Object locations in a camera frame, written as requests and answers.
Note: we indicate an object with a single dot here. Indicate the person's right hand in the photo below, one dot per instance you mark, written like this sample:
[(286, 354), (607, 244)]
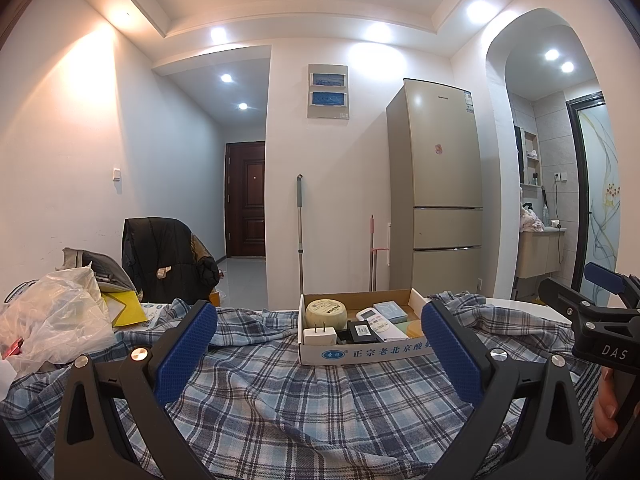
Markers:
[(607, 405)]

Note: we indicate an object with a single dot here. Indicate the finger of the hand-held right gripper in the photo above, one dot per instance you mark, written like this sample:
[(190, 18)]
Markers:
[(602, 276), (562, 297)]

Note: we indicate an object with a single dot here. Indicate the white remote control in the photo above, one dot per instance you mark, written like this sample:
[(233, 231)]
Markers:
[(380, 321)]

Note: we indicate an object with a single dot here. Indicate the wall niche shelf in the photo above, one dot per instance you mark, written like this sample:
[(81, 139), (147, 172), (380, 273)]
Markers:
[(531, 157)]

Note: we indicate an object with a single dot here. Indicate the cardboard box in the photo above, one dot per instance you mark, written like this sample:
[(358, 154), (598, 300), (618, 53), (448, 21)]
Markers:
[(380, 352)]

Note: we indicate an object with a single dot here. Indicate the small light blue box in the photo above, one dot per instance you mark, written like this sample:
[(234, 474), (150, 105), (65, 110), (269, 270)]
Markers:
[(392, 311)]

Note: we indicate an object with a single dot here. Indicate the beige vanity cabinet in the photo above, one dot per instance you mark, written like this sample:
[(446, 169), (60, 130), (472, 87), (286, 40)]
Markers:
[(540, 252)]

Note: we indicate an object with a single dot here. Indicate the orange box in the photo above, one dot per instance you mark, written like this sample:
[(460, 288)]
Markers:
[(215, 296)]

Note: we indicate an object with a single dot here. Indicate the yellow envelope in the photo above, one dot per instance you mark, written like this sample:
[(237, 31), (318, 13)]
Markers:
[(125, 310)]

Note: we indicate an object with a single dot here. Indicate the small black box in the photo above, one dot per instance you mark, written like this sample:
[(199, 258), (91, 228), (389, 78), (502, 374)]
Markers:
[(367, 332)]

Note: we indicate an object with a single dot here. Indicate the tan oval block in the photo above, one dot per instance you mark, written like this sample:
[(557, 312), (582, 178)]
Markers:
[(415, 330)]

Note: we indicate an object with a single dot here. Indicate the black jacket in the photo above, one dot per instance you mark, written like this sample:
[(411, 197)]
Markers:
[(160, 245)]

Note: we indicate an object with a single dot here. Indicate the round cream tin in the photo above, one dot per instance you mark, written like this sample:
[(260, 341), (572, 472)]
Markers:
[(325, 312)]

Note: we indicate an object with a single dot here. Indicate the blue plaid cloth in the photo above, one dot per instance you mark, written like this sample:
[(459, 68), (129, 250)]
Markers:
[(280, 410)]

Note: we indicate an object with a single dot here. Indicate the white charger plug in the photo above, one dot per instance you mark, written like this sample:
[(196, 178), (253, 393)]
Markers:
[(320, 336)]

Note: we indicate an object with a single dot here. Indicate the pink cloth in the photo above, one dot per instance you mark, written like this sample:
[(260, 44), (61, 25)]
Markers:
[(531, 220)]

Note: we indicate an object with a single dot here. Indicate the clear plastic bag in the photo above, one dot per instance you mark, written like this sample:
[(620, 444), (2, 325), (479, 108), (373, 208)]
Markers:
[(55, 315)]

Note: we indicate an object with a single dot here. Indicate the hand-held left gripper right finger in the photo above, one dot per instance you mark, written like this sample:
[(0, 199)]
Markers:
[(450, 350)]

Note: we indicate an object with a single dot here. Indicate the patterned glass door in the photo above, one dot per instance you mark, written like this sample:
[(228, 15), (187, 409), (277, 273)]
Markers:
[(600, 185)]

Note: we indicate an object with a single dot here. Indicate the grey bag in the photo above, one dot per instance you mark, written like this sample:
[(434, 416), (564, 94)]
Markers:
[(107, 270)]

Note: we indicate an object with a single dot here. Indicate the dark brown door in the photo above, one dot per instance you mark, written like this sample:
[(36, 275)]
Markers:
[(245, 200)]

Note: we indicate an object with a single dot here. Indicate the white plastic strip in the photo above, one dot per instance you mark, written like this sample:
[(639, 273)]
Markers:
[(387, 243)]

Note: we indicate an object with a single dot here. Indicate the white printed leaflet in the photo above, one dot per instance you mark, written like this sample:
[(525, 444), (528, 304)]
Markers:
[(152, 315)]

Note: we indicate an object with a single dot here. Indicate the red packet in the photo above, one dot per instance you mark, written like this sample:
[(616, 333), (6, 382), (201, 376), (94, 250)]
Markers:
[(11, 349)]

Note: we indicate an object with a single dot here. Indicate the beige refrigerator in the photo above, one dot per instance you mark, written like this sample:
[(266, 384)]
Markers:
[(440, 185)]

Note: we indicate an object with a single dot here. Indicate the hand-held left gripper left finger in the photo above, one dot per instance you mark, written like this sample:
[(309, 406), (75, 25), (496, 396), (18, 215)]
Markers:
[(185, 350)]

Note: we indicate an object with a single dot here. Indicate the grey electrical panel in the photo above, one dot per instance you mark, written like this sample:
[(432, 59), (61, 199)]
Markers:
[(327, 91)]

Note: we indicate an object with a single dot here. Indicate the brown patterned cloth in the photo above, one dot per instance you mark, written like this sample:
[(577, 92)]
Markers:
[(202, 247)]

